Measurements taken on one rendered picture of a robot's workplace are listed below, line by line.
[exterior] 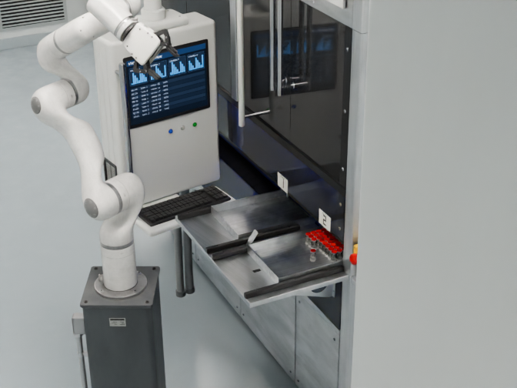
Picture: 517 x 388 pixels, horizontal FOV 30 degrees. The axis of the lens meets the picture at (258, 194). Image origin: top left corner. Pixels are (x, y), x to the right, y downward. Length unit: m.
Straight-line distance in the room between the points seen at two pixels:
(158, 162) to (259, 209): 0.50
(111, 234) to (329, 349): 1.03
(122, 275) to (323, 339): 0.90
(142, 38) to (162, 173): 1.28
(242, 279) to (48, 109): 0.92
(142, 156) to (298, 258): 0.87
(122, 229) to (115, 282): 0.21
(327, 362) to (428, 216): 2.51
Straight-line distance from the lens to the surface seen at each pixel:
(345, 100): 3.29
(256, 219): 3.89
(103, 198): 3.28
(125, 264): 3.45
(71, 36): 3.18
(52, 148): 6.70
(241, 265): 3.59
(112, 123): 4.00
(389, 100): 1.46
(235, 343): 4.66
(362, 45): 3.15
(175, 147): 4.16
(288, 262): 3.60
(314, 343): 3.98
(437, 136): 1.38
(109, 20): 3.03
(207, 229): 3.82
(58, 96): 3.33
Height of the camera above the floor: 2.80
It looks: 28 degrees down
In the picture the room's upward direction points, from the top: straight up
